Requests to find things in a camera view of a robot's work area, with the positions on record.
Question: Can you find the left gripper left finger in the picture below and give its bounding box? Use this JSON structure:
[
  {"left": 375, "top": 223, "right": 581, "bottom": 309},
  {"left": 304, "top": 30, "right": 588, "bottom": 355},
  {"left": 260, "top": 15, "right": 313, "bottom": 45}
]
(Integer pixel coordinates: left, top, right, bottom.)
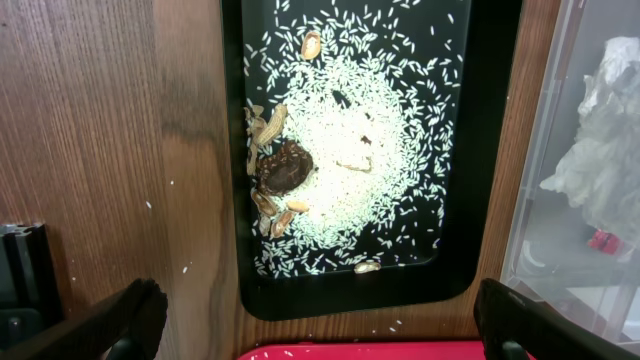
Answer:
[{"left": 1, "top": 278, "right": 168, "bottom": 360}]

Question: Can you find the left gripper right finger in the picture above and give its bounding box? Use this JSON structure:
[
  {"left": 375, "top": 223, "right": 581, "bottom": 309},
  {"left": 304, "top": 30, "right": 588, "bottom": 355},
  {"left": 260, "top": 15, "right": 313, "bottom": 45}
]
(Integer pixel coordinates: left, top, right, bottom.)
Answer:
[{"left": 473, "top": 278, "right": 639, "bottom": 360}]

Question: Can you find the white napkin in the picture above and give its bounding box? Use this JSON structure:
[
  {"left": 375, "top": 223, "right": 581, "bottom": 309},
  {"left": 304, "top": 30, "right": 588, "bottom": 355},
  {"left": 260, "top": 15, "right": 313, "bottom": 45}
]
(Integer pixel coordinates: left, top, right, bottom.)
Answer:
[{"left": 540, "top": 37, "right": 639, "bottom": 243}]

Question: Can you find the food scraps and rice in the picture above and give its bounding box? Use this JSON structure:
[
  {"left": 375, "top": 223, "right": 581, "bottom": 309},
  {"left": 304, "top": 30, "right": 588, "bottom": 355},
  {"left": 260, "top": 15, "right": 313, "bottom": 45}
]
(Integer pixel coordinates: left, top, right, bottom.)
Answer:
[{"left": 241, "top": 0, "right": 472, "bottom": 279}]

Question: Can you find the red snack wrapper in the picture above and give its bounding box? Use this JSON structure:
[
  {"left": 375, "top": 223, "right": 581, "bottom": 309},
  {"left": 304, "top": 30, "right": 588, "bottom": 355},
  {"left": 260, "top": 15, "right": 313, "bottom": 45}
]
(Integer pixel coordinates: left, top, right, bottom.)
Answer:
[{"left": 587, "top": 229, "right": 624, "bottom": 256}]

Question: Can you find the clear plastic waste bin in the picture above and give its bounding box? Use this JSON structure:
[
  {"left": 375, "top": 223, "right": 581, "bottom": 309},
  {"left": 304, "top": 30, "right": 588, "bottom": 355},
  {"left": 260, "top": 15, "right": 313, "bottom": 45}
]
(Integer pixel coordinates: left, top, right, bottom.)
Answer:
[{"left": 501, "top": 0, "right": 639, "bottom": 352}]

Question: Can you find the black food waste tray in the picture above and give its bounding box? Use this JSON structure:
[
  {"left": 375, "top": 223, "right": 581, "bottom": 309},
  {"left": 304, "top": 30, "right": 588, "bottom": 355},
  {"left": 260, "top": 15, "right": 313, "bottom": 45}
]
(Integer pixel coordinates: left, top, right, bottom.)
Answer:
[{"left": 221, "top": 0, "right": 522, "bottom": 321}]

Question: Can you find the red serving tray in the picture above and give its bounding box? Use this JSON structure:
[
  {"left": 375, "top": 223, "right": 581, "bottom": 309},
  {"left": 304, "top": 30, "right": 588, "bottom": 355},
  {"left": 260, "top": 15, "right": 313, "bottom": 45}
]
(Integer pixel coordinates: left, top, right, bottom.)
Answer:
[{"left": 238, "top": 340, "right": 485, "bottom": 360}]

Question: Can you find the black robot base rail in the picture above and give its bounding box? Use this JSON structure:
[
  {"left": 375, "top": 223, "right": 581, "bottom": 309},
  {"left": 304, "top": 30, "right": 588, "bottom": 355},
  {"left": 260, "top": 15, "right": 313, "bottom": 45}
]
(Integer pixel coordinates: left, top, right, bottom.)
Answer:
[{"left": 1, "top": 224, "right": 65, "bottom": 351}]

